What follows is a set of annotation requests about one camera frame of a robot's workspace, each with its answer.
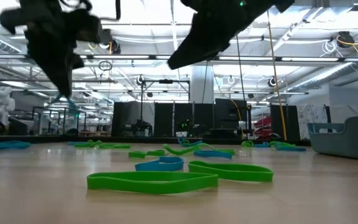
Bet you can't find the curved yellow cable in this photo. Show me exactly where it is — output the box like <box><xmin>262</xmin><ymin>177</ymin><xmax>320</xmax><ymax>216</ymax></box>
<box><xmin>228</xmin><ymin>98</ymin><xmax>242</xmax><ymax>122</ymax></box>

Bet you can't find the long light strip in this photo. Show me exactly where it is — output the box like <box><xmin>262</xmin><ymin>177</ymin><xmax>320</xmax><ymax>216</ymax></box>
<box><xmin>0</xmin><ymin>54</ymin><xmax>358</xmax><ymax>62</ymax></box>

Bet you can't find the thin black hanging cable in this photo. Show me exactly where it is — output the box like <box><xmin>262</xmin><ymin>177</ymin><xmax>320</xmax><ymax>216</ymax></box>
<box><xmin>201</xmin><ymin>60</ymin><xmax>210</xmax><ymax>104</ymax></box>

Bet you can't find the black frame workstation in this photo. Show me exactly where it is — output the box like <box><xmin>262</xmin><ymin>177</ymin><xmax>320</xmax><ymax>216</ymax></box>
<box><xmin>31</xmin><ymin>106</ymin><xmax>87</xmax><ymax>136</ymax></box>

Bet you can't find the red machine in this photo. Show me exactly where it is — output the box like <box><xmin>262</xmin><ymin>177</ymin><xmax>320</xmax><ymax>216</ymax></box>
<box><xmin>253</xmin><ymin>116</ymin><xmax>273</xmax><ymax>139</ymax></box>

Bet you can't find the white coiled hose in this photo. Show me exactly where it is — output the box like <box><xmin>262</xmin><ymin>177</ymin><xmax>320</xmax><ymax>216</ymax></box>
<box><xmin>321</xmin><ymin>39</ymin><xmax>338</xmax><ymax>55</ymax></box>

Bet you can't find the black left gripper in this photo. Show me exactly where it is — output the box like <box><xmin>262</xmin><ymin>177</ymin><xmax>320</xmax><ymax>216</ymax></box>
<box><xmin>0</xmin><ymin>0</ymin><xmax>114</xmax><ymax>97</ymax></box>

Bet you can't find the white speckled panel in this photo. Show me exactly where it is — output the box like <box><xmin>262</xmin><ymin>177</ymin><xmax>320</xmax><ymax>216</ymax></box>
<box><xmin>296</xmin><ymin>103</ymin><xmax>329</xmax><ymax>140</ymax></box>

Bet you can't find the black gantry frame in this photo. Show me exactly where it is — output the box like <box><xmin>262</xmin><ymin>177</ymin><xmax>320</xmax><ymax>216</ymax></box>
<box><xmin>131</xmin><ymin>79</ymin><xmax>191</xmax><ymax>138</ymax></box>

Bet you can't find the black hanging cable coil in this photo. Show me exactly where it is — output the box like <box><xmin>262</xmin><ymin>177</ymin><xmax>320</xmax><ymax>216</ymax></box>
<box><xmin>98</xmin><ymin>60</ymin><xmax>113</xmax><ymax>72</ymax></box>

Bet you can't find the dark blue plastic basket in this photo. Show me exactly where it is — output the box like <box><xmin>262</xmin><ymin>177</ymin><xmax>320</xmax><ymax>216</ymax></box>
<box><xmin>307</xmin><ymin>116</ymin><xmax>358</xmax><ymax>161</ymax></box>

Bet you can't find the white square pillar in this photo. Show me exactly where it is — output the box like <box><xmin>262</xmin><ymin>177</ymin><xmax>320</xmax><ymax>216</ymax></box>
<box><xmin>190</xmin><ymin>65</ymin><xmax>214</xmax><ymax>104</ymax></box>

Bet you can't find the black partition panel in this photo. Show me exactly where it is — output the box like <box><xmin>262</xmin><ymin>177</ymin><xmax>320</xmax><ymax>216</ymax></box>
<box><xmin>111</xmin><ymin>101</ymin><xmax>155</xmax><ymax>138</ymax></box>
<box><xmin>214</xmin><ymin>98</ymin><xmax>251</xmax><ymax>138</ymax></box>
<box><xmin>270</xmin><ymin>105</ymin><xmax>301</xmax><ymax>141</ymax></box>
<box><xmin>154</xmin><ymin>102</ymin><xmax>174</xmax><ymax>138</ymax></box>
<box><xmin>174</xmin><ymin>102</ymin><xmax>214</xmax><ymax>138</ymax></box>

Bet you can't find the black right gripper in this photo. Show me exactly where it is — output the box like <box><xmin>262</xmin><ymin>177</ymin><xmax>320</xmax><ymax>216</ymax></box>
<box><xmin>167</xmin><ymin>0</ymin><xmax>276</xmax><ymax>70</ymax></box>

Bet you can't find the white robot statue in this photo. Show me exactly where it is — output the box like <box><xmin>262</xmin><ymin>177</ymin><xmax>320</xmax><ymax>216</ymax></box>
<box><xmin>0</xmin><ymin>86</ymin><xmax>16</xmax><ymax>125</ymax></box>

